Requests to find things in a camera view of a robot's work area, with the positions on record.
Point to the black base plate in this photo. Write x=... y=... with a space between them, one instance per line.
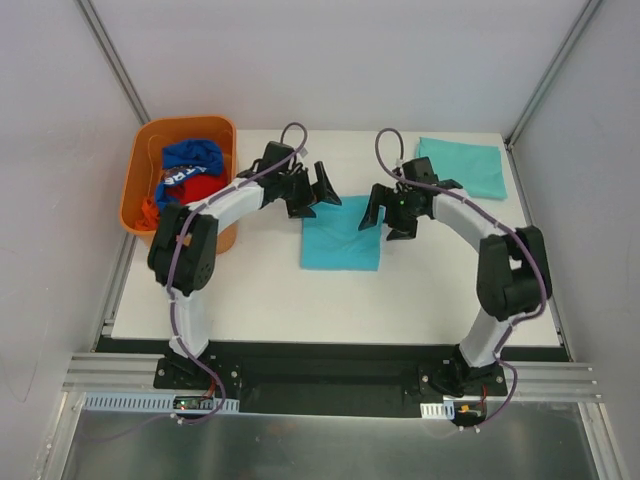
x=387 y=381

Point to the white cable duct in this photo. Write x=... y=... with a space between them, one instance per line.
x=158 y=403
x=438 y=411

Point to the red t shirt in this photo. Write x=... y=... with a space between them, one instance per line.
x=193 y=184

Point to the right aluminium corner post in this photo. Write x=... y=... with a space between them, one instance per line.
x=576 y=31

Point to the folded teal t shirt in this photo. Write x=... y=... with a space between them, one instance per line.
x=477 y=168

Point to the orange plastic bin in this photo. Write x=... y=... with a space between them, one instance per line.
x=145 y=164

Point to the left aluminium corner post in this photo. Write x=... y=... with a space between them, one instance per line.
x=98 y=30

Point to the orange t shirt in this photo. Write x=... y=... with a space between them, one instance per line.
x=149 y=216

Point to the royal blue t shirt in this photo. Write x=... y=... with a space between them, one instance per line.
x=192 y=153

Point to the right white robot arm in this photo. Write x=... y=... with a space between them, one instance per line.
x=513 y=281

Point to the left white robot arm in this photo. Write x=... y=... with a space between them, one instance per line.
x=183 y=252

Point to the light blue t shirt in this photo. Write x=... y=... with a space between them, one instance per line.
x=332 y=241

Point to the right white cable duct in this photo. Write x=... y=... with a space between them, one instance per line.
x=438 y=411

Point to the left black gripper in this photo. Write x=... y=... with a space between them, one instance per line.
x=304 y=192

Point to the aluminium corner post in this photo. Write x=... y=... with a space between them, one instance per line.
x=98 y=30
x=576 y=31

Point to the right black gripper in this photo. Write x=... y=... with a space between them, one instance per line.
x=391 y=211

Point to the left white cable duct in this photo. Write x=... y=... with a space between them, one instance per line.
x=158 y=403

